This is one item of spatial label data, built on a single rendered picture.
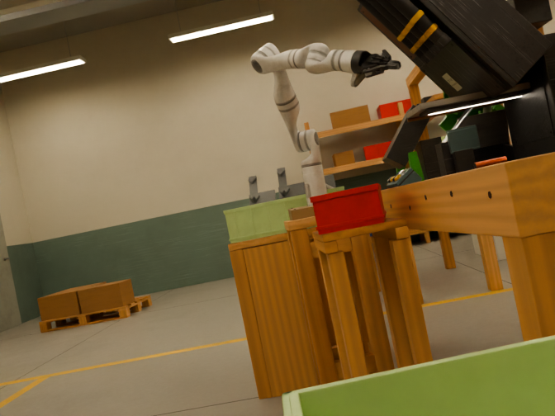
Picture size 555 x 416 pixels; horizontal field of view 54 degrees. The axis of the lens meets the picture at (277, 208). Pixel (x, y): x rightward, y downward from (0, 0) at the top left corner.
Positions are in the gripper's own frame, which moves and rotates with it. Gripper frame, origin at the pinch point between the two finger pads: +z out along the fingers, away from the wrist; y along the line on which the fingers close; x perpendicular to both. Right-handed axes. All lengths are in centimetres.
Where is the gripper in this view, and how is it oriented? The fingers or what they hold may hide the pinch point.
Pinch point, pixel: (394, 64)
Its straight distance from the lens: 178.5
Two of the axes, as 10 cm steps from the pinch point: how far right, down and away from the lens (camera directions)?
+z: 7.3, 2.4, -6.4
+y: 5.9, -6.9, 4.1
